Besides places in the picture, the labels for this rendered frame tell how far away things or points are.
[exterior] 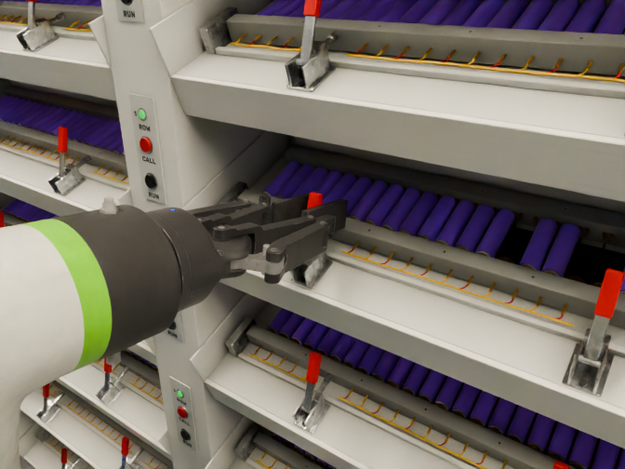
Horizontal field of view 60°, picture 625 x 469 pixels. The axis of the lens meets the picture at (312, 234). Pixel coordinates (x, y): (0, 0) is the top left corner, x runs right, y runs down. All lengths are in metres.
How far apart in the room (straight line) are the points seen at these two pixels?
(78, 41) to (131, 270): 0.49
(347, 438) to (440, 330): 0.22
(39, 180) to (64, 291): 0.62
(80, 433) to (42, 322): 1.00
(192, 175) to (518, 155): 0.36
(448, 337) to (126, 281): 0.29
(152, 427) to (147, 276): 0.66
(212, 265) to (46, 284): 0.12
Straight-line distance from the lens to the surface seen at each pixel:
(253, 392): 0.73
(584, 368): 0.49
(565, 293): 0.50
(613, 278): 0.45
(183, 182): 0.62
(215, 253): 0.39
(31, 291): 0.31
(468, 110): 0.42
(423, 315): 0.51
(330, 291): 0.55
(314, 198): 0.53
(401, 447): 0.65
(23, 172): 0.97
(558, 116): 0.41
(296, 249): 0.43
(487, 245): 0.54
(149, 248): 0.35
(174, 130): 0.60
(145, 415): 1.01
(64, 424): 1.34
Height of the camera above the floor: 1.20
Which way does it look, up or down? 26 degrees down
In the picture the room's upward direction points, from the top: straight up
